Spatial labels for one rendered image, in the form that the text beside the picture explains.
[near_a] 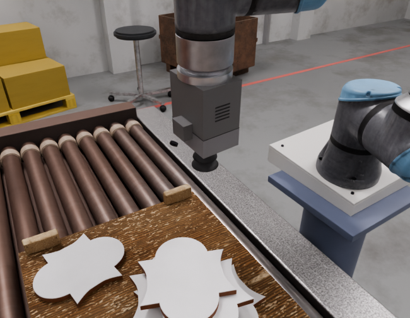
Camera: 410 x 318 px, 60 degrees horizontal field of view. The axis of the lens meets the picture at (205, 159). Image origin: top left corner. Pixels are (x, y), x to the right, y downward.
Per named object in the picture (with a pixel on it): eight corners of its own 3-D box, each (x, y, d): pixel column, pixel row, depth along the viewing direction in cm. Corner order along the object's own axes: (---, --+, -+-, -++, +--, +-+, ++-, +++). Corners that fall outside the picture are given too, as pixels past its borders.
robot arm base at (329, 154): (341, 146, 97) (350, 113, 91) (392, 174, 86) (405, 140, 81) (303, 164, 90) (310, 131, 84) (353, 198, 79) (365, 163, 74)
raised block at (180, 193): (188, 192, 77) (187, 182, 75) (192, 197, 75) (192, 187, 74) (163, 201, 74) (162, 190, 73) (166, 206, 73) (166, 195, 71)
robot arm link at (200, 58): (196, 45, 40) (161, 28, 46) (197, 83, 43) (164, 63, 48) (246, 34, 44) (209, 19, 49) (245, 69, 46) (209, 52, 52)
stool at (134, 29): (161, 86, 396) (156, 19, 359) (188, 107, 347) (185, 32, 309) (104, 96, 369) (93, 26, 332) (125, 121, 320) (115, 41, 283)
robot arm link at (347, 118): (363, 120, 88) (378, 67, 80) (401, 149, 78) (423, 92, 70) (320, 127, 86) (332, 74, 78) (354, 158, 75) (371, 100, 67)
